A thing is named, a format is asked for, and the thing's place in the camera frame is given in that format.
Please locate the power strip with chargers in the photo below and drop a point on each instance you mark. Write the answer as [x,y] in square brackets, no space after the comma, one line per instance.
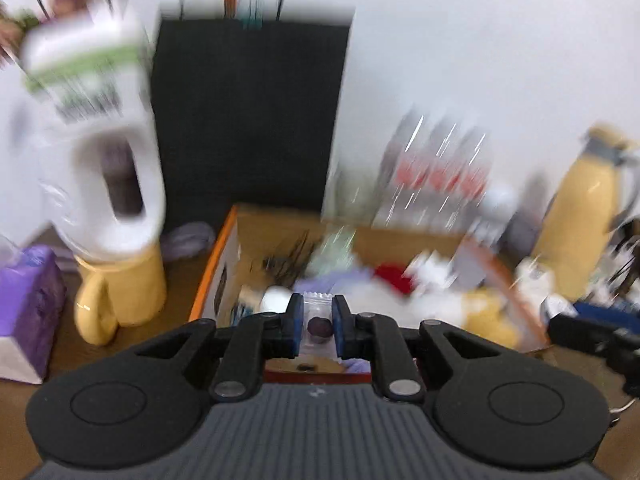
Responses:
[625,256]

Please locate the water bottle left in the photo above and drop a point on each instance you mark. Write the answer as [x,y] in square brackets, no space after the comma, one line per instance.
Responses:
[400,168]

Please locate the white detergent jug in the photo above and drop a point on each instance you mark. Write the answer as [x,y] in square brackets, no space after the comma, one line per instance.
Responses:
[89,78]

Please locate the yellow white plush toy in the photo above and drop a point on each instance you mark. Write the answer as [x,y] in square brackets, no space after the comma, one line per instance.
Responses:
[482,312]

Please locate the white tissue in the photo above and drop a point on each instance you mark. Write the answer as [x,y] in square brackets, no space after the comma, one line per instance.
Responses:
[430,272]

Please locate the purple tissue pack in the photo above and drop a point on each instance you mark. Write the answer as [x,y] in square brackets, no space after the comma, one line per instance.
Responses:
[33,295]

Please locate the water bottle middle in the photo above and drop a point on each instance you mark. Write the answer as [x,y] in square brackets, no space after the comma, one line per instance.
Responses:
[440,152]

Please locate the yellow mug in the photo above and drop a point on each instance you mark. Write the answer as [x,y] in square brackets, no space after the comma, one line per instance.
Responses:
[119,294]

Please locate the red cardboard box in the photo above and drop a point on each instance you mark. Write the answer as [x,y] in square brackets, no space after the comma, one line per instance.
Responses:
[262,256]

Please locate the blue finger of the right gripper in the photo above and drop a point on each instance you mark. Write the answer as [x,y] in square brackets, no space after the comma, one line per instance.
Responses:
[587,310]
[583,335]

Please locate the clear candy wrapper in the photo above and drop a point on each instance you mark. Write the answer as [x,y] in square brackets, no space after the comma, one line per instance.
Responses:
[318,330]

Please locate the water bottle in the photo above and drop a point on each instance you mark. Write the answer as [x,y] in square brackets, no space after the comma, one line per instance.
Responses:
[400,168]
[477,159]
[440,152]

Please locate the black paper bag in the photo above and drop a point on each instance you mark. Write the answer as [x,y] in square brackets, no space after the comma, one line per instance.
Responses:
[245,96]

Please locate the clear plastic bag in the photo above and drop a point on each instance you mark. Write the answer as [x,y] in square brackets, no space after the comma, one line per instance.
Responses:
[335,253]

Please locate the white robot figurine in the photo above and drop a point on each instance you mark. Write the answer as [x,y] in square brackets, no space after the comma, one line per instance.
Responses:
[494,212]

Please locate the white jar lid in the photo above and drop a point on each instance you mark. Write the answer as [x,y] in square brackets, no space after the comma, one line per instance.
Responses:
[275,299]

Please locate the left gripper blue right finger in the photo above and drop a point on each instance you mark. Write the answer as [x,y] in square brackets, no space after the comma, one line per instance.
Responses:
[344,328]

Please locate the glass cup with spoon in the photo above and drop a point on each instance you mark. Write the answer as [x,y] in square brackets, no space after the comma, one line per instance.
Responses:
[350,195]

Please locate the water bottle right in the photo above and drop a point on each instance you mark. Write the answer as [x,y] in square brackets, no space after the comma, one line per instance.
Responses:
[477,159]

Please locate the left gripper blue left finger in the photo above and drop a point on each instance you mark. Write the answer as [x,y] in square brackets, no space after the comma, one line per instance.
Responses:
[292,321]

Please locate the white charger with cable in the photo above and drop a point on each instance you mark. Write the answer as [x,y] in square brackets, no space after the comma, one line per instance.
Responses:
[534,286]

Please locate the purple knit pouch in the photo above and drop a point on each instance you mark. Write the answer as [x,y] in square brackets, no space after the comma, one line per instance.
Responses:
[335,283]

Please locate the frosted cotton swab box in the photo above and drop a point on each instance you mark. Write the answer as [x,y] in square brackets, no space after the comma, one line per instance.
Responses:
[409,311]

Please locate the yellow thermos jug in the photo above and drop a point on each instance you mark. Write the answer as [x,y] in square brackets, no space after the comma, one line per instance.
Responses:
[595,198]

